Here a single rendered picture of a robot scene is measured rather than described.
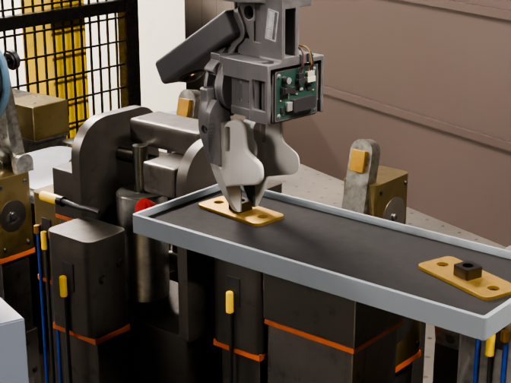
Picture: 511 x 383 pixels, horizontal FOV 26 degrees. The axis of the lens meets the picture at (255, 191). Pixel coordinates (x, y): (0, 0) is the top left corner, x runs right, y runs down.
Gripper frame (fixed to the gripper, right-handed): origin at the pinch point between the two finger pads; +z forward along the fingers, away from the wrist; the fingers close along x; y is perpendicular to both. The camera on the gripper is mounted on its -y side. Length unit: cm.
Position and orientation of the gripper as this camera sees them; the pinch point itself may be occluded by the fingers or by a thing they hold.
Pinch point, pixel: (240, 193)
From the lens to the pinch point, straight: 104.8
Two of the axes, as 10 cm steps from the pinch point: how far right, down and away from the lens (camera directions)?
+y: 7.0, 2.2, -6.8
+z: 0.0, 9.5, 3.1
